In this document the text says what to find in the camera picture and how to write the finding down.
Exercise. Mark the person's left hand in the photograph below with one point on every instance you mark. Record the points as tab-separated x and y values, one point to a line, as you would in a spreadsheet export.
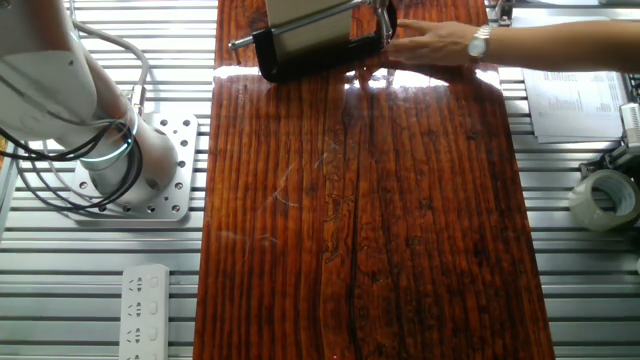
440	45

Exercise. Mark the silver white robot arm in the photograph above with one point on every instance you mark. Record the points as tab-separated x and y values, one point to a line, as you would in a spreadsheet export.
50	90

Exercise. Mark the glossy brown wooden board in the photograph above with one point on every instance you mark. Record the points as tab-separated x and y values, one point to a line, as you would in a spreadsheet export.
325	225

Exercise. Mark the black clamp with steel screw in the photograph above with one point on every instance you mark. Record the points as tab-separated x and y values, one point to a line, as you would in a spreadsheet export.
310	67

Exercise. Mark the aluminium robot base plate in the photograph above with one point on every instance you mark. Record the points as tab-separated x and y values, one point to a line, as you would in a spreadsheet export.
180	150

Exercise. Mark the white power strip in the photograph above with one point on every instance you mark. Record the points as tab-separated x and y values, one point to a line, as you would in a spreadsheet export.
145	310

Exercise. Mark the chrome water tap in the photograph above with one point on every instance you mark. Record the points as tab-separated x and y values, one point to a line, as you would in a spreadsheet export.
385	25

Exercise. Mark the clear tape roll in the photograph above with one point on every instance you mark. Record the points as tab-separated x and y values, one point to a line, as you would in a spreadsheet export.
582	205

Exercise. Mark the silver ribbed camera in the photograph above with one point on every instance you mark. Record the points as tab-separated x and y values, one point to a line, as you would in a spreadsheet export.
631	122

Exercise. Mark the printed paper sheets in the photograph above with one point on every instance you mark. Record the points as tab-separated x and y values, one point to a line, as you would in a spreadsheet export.
575	110

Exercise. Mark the grey metal fixture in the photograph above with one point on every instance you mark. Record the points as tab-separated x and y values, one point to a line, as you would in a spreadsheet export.
620	155

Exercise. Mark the silver wristwatch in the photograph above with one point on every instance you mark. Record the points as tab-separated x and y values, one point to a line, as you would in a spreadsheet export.
477	46

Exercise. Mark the person's left forearm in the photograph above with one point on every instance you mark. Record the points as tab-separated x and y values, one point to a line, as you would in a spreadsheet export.
560	45

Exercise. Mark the black keyboard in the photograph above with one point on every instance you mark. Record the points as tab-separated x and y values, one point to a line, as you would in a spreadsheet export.
635	87

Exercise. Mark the aluminium frame bracket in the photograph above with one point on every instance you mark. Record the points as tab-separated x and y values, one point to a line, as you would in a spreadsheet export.
500	15

